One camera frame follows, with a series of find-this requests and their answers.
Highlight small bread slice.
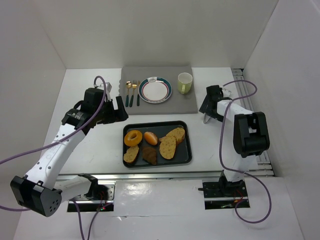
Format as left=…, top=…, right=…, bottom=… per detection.
left=123, top=145, right=139, bottom=165

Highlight silver metal tongs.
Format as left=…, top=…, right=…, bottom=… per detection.
left=203, top=113, right=211, bottom=124

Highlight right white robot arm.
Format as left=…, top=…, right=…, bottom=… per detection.
left=199, top=85, right=270, bottom=191

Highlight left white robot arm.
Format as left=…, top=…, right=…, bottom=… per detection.
left=10, top=88, right=129, bottom=217

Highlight back seeded bread slice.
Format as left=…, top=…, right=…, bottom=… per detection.
left=166, top=127, right=186, bottom=145

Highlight seeded bread slice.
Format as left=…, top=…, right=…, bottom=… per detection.
left=159, top=136, right=177, bottom=160
left=166, top=127, right=186, bottom=145

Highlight front seeded bread slice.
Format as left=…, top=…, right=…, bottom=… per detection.
left=159, top=136, right=177, bottom=160

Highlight orange glazed donut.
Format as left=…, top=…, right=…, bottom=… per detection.
left=124, top=130, right=143, bottom=147

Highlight light green mug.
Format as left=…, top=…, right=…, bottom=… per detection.
left=177, top=72, right=193, bottom=95

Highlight white plate teal rim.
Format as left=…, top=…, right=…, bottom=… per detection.
left=139, top=76, right=173, bottom=104

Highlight round orange bun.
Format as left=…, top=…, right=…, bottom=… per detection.
left=143, top=131, right=158, bottom=146

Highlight brown chocolate croissant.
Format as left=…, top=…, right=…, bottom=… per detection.
left=142, top=146, right=157, bottom=165

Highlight black baking tray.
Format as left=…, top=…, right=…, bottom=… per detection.
left=122, top=120, right=192, bottom=169

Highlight gold spoon green handle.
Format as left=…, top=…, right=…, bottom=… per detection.
left=125, top=81, right=132, bottom=107

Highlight gold fork green handle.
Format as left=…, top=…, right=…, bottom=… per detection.
left=133, top=80, right=141, bottom=107

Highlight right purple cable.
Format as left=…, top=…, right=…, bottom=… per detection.
left=218, top=79, right=272, bottom=224

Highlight aluminium rail front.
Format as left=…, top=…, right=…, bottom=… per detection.
left=56, top=170, right=226, bottom=181

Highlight aluminium rail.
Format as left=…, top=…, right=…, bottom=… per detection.
left=231, top=68, right=275, bottom=177
left=56, top=170, right=226, bottom=181

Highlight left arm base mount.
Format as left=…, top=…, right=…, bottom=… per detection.
left=75, top=181, right=116, bottom=213

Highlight aluminium rail right side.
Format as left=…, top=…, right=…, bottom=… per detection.
left=231, top=68, right=275, bottom=177

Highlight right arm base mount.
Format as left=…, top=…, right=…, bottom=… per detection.
left=198, top=176, right=250, bottom=210

